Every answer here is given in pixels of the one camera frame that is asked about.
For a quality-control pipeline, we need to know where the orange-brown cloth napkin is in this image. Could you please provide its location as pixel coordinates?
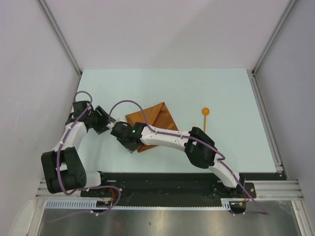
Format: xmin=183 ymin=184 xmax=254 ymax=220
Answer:
xmin=125 ymin=102 xmax=179 ymax=153

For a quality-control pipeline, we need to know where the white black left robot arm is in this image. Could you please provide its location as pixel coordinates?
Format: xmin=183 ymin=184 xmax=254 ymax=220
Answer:
xmin=41 ymin=101 xmax=116 ymax=197

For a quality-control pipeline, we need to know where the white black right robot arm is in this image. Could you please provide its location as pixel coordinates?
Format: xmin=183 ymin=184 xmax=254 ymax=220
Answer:
xmin=109 ymin=121 xmax=251 ymax=198

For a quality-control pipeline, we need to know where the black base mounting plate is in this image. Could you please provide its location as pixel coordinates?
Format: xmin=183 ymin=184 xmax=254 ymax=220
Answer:
xmin=80 ymin=173 xmax=286 ymax=214

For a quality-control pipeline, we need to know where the orange plastic spoon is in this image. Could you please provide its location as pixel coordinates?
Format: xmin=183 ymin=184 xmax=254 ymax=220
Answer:
xmin=202 ymin=107 xmax=210 ymax=132

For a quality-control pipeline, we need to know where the white slotted cable duct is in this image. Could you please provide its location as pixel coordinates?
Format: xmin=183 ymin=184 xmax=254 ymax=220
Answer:
xmin=45 ymin=199 xmax=231 ymax=211

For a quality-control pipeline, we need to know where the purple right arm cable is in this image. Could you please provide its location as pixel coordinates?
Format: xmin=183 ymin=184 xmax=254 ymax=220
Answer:
xmin=108 ymin=99 xmax=271 ymax=217

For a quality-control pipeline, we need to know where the left aluminium corner post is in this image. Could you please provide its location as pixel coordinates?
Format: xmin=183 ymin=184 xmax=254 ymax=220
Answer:
xmin=36 ymin=0 xmax=83 ymax=78

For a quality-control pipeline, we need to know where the aluminium corner post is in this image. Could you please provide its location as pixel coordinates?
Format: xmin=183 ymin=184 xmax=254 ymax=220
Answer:
xmin=251 ymin=0 xmax=299 ymax=76
xmin=36 ymin=0 xmax=83 ymax=78

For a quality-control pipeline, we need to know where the right aluminium side rail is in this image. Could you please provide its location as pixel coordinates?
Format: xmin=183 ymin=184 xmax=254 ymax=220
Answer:
xmin=247 ymin=70 xmax=284 ymax=173

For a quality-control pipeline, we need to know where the aluminium front frame rail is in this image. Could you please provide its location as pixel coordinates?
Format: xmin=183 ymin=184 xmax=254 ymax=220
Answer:
xmin=35 ymin=180 xmax=304 ymax=201

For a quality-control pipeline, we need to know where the right aluminium corner post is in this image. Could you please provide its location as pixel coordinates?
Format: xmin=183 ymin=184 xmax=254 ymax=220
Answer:
xmin=251 ymin=0 xmax=299 ymax=76

